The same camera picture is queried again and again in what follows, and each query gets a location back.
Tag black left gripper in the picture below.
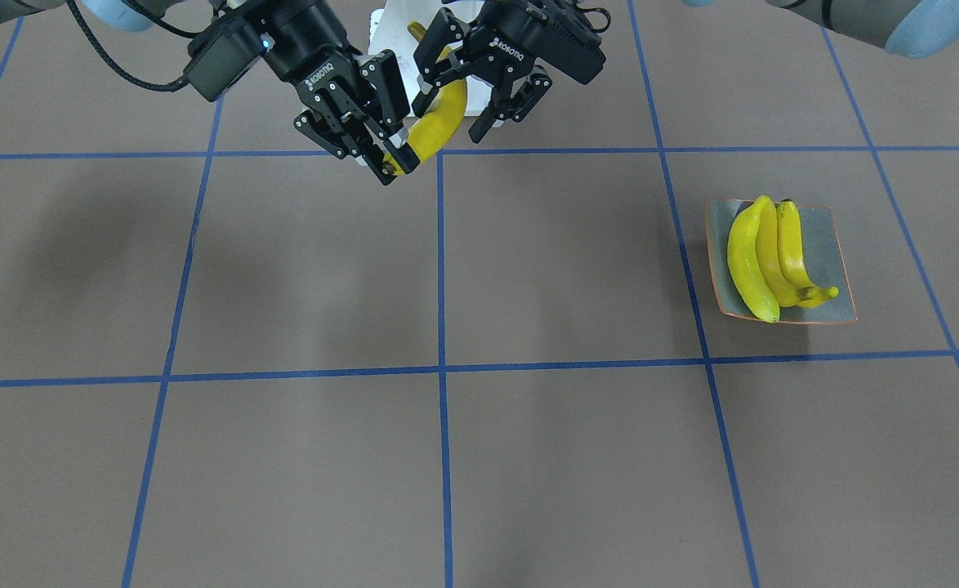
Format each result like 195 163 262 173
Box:
411 1 608 144

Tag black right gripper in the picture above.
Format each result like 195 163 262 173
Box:
239 1 421 185

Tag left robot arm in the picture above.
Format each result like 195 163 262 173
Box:
411 1 959 142

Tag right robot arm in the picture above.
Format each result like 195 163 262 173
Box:
0 1 420 185

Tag grey square plate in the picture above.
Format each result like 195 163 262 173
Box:
704 198 857 325

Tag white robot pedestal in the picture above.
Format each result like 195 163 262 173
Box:
365 0 513 118

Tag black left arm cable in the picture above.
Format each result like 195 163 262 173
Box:
520 0 613 35

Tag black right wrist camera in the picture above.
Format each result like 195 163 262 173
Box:
182 16 271 103

